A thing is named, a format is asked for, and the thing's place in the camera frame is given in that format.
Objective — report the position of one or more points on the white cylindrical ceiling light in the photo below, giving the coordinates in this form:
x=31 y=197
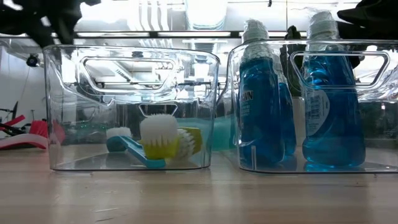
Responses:
x=206 y=15

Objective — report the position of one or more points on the red dish brush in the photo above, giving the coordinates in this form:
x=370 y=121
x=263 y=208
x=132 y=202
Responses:
x=40 y=129

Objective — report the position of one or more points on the blue dish brush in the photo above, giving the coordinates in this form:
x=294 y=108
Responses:
x=136 y=152

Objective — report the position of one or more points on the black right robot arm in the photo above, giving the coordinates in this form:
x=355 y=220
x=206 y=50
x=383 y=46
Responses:
x=379 y=3

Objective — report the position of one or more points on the clear plastic bin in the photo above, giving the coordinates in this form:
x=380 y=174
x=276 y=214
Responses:
x=382 y=93
x=62 y=93

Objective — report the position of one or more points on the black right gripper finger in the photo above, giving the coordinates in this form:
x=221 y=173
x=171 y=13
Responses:
x=356 y=54

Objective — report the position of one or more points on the lime green dish brush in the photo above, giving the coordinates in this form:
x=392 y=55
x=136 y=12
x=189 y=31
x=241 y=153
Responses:
x=196 y=140

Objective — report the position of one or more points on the black overhead beam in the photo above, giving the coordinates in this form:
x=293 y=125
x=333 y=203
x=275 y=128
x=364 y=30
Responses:
x=153 y=34

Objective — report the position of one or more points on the blue dish soap bottle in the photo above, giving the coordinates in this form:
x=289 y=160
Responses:
x=335 y=140
x=289 y=124
x=261 y=130

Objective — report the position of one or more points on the small black dome camera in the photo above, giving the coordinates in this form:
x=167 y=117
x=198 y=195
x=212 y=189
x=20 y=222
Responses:
x=32 y=59

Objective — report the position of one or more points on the red and black tool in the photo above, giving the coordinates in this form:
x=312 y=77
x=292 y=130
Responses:
x=14 y=120

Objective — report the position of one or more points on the yellow dish brush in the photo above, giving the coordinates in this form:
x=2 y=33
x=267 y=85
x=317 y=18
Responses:
x=161 y=151

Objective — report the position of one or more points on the green cactus plant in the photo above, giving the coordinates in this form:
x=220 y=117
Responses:
x=295 y=62

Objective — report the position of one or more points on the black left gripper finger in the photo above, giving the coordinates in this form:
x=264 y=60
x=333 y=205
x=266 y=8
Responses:
x=43 y=39
x=66 y=31

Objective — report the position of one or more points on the black aluminium frame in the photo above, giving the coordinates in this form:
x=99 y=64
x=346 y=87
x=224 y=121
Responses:
x=382 y=143

